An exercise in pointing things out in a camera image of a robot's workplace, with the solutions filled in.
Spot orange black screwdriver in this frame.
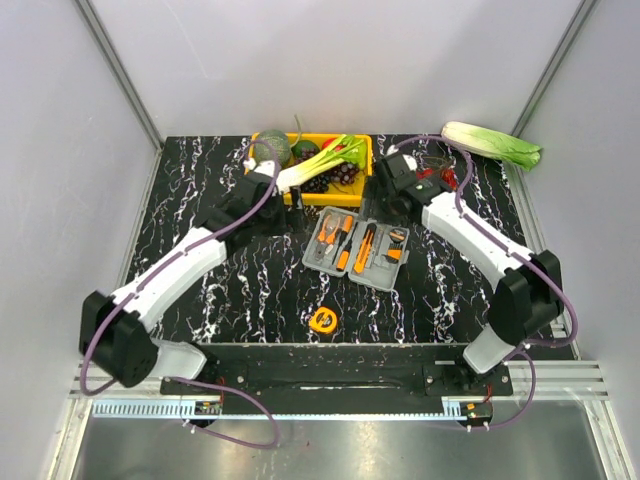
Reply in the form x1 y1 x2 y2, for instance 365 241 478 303
336 227 357 272
334 215 354 258

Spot red tomato in tray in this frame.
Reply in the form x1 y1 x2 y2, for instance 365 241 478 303
322 138 344 151

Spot purple cable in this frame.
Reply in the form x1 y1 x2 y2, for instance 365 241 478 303
80 138 282 449
388 133 577 432

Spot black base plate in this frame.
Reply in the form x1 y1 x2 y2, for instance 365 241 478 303
160 342 514 416

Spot green fruit in tray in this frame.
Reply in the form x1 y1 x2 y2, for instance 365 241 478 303
292 140 320 161

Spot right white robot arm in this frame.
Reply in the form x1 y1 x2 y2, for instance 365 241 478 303
370 149 564 375

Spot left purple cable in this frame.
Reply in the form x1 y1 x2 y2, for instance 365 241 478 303
80 138 282 449

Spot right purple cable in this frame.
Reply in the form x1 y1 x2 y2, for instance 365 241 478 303
388 133 577 432

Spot yellow tape measure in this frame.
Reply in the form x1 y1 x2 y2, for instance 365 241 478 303
309 306 338 334

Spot orange utility knife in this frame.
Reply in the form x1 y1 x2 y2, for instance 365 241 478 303
353 223 377 274

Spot dark purple grape bunch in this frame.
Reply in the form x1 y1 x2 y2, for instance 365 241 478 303
301 162 360 194

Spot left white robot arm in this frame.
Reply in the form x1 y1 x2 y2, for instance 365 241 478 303
79 161 303 396

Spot napa cabbage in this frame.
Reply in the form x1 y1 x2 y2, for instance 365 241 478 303
441 121 542 171

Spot red cherry bunch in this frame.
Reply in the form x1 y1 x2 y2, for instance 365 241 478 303
416 155 458 190

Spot orange pliers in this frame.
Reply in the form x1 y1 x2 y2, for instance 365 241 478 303
313 212 342 263

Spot grey plastic tool case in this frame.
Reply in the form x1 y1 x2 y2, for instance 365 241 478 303
302 207 409 292

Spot green cantaloupe melon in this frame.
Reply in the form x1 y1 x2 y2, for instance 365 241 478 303
253 129 291 168

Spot clear test pen screwdriver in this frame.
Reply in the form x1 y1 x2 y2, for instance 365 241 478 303
371 226 386 267

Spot white green leek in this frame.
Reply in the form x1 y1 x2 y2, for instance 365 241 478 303
276 134 368 193

